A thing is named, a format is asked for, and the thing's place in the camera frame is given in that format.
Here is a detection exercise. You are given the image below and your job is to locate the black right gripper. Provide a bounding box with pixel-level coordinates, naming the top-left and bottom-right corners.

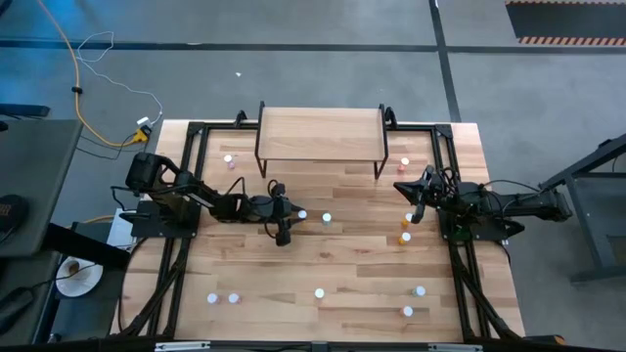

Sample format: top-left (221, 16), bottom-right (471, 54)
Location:
top-left (393, 179), bottom-right (459, 225)

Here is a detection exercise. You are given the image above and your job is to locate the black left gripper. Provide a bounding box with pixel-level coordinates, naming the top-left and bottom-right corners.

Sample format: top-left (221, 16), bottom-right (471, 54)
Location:
top-left (266, 197), bottom-right (307, 247)

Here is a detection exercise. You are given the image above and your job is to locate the white paper sheet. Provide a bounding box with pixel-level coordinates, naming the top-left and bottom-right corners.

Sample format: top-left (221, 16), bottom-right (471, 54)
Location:
top-left (106, 208), bottom-right (139, 250)

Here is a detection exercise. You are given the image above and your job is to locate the black and orange tool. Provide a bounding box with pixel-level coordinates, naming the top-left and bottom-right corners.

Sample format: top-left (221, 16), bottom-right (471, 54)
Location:
top-left (525, 333), bottom-right (567, 346)

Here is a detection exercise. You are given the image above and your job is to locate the black beam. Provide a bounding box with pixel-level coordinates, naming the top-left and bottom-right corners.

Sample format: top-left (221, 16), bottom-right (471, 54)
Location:
top-left (43, 222), bottom-right (132, 270)

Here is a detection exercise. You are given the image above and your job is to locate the white bowl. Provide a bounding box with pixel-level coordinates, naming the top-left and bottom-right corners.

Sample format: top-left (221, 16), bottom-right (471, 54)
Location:
top-left (55, 255), bottom-right (105, 298)

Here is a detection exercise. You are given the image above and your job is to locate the black mat striped edge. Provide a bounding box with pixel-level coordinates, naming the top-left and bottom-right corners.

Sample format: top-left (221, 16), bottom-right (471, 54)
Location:
top-left (505, 0), bottom-right (626, 47)

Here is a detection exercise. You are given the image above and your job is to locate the dark grey desk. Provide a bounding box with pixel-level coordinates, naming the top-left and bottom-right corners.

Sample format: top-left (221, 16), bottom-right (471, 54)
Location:
top-left (0, 118), bottom-right (84, 259)

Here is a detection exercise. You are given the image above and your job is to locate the black round speaker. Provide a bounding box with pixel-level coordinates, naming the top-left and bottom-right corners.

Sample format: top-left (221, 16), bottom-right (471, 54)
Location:
top-left (0, 194), bottom-right (29, 236)

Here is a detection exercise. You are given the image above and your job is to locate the black flat bar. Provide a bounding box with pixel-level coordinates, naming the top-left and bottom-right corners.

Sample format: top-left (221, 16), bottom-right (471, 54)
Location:
top-left (0, 103), bottom-right (51, 119)

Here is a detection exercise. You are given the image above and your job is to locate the black aluminium rig frame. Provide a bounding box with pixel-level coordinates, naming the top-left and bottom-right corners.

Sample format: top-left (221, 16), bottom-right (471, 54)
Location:
top-left (110, 119), bottom-right (527, 343)

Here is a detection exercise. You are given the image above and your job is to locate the wooden shelf black metal frame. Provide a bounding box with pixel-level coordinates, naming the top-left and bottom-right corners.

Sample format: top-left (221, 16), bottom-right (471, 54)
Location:
top-left (253, 101), bottom-right (390, 181)

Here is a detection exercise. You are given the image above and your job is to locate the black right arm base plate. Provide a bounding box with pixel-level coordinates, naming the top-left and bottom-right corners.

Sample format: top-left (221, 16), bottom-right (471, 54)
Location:
top-left (437, 202), bottom-right (525, 244)

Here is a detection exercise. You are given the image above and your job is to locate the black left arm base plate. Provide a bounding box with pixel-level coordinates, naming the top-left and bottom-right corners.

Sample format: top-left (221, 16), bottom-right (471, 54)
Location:
top-left (119, 198), bottom-right (201, 241)

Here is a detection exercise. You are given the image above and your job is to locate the silver aluminium bracket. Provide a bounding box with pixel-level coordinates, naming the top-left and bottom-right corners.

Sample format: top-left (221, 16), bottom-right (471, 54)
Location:
top-left (155, 340), bottom-right (211, 352)
top-left (428, 342), bottom-right (484, 352)

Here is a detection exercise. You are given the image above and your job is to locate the dark metal desk frame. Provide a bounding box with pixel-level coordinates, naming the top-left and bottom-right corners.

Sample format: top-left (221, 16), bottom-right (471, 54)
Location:
top-left (539, 132), bottom-right (626, 284)

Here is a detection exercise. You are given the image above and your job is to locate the thin white cable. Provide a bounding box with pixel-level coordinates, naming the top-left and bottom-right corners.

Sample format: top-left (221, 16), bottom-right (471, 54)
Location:
top-left (76, 30), bottom-right (164, 126)

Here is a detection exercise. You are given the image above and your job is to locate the yellow cable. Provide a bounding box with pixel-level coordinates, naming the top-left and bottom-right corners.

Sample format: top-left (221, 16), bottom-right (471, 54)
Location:
top-left (80, 213), bottom-right (116, 226)

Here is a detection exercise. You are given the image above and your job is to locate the orange extension cable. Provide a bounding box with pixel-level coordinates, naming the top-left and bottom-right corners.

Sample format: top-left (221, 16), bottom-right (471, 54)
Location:
top-left (36, 0), bottom-right (141, 148)

